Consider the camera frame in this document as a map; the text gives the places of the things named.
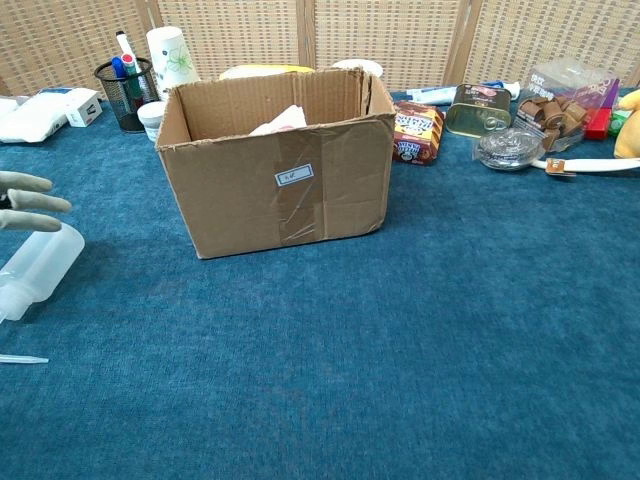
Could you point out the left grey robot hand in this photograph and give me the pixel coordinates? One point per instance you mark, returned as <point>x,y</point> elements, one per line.
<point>25,200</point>

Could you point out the translucent squeeze wash bottle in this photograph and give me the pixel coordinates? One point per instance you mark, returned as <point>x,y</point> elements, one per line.
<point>45,265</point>

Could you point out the brown cardboard box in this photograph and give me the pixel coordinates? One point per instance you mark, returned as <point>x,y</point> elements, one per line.
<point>240,210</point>

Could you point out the pink wet wipes pack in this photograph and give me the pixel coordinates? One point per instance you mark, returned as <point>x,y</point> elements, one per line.
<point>287,120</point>

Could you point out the small white box black print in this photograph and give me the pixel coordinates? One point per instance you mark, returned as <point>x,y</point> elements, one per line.
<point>82,107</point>

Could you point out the clear box brown capsules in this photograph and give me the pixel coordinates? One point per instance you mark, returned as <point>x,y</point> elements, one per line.
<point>555,115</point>

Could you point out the white bag blue print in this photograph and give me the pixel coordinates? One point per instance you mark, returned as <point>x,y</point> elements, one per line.
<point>30,120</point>

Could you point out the clear pack white pads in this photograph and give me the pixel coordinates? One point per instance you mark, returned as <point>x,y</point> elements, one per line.
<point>6,107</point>

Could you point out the black mesh pen holder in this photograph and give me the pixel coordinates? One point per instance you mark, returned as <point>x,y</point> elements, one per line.
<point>125,107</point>

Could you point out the small white jar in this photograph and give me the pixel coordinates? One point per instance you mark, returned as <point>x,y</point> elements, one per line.
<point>150,120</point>

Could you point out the blue marker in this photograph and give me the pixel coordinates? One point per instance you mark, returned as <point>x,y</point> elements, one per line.
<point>118,67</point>

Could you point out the red capped marker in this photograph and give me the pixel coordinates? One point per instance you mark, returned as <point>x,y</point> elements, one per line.
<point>130,62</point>

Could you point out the white marker black cap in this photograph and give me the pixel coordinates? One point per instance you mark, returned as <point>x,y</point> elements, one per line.
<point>125,47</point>

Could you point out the stack of paper cups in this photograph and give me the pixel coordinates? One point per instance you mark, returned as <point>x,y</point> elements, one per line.
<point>172,60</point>

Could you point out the yellow snack bag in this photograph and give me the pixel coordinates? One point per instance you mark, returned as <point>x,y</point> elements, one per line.
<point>260,71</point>

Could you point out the woven rattan folding screen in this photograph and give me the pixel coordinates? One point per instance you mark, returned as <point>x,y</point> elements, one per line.
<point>240,30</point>

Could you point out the blue felt table cover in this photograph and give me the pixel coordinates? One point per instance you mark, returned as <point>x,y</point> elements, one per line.
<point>350,350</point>

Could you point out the brown cookie pack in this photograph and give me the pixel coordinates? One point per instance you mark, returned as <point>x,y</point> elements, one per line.
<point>420,135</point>

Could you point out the white blue toothpaste tube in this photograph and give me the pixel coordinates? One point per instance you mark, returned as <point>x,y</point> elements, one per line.
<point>430,93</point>

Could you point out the gold meat tin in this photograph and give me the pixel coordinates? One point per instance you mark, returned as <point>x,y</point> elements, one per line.
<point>472,117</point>

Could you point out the small green carton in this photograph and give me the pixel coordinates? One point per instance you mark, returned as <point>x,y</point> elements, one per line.
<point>619,120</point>

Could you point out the yellow plush toy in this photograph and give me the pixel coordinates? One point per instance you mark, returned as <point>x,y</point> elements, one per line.
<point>631,135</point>

